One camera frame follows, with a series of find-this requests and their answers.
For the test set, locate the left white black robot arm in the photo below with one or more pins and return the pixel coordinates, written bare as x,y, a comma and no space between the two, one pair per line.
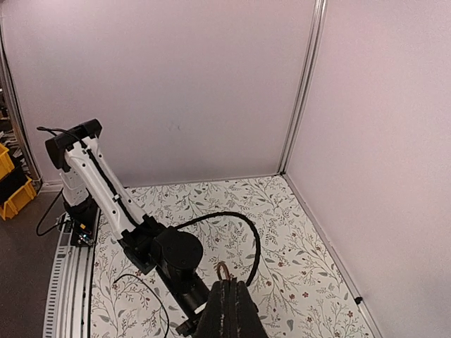
171,251

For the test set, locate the aluminium front rail frame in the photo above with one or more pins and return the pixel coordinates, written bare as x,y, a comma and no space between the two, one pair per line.
68,306

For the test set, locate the floral table mat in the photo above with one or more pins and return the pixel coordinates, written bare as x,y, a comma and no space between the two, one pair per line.
298,288

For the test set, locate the yellow storage bin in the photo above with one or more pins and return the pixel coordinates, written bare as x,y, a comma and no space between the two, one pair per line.
17,190

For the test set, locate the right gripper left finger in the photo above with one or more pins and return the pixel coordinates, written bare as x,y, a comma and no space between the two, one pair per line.
215,318

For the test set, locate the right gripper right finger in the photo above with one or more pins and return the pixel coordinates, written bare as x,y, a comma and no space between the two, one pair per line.
245,318

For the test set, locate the left aluminium corner post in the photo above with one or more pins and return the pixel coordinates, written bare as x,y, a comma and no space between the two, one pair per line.
311,54

